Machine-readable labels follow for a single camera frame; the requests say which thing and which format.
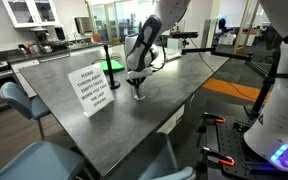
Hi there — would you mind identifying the blue chair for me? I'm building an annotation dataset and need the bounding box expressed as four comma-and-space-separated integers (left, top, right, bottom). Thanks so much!
0, 82, 51, 140
138, 133, 197, 180
0, 141, 86, 180

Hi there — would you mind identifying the white printed sign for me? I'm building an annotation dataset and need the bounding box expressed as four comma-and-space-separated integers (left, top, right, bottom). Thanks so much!
68, 63, 114, 117

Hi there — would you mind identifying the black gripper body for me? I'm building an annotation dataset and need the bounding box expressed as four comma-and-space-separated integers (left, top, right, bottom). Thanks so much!
126, 68, 153, 86

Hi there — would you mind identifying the paper towel dispenser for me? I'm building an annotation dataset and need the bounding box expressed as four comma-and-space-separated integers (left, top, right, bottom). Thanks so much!
74, 17, 93, 34

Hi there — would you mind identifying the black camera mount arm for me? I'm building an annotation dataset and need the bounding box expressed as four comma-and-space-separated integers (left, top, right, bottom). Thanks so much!
181, 46, 288, 117

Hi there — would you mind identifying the clear plastic bag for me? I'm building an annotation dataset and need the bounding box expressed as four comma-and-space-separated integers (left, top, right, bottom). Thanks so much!
133, 83, 145, 100

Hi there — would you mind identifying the black camera on mount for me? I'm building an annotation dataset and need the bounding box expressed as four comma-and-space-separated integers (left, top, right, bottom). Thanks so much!
172, 32, 199, 39

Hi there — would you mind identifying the upper orange-tipped clamp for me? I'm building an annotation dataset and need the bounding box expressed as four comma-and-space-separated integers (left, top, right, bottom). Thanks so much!
196, 112, 225, 147

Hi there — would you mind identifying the lower orange-tipped clamp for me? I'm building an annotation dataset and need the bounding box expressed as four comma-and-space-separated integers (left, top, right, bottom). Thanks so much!
195, 146, 235, 173

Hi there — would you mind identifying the white wall cabinet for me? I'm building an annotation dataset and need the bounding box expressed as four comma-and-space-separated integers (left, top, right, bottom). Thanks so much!
2, 0, 59, 28

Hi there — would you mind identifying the orange-tipped clamp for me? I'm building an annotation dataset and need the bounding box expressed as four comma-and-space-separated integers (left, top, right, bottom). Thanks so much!
195, 146, 235, 173
196, 112, 225, 147

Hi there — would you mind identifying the blue chair bottom centre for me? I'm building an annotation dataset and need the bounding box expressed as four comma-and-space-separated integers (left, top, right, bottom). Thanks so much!
138, 133, 197, 180

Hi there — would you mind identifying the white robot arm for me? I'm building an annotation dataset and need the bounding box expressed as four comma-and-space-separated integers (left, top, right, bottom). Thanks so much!
125, 0, 288, 172

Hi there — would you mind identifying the coffee maker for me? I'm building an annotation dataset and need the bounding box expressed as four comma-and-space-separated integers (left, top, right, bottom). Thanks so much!
31, 27, 52, 53

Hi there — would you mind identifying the black post stand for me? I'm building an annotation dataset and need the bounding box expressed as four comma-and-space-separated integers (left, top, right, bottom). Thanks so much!
104, 45, 120, 89

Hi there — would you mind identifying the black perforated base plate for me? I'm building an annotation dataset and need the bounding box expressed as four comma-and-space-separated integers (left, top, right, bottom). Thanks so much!
206, 115, 288, 180

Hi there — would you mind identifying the blue chair upper left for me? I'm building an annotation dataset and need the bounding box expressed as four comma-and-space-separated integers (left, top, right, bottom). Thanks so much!
0, 82, 51, 140

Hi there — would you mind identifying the blue chair lower left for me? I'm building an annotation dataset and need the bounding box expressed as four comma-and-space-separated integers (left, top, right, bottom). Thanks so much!
0, 141, 86, 180

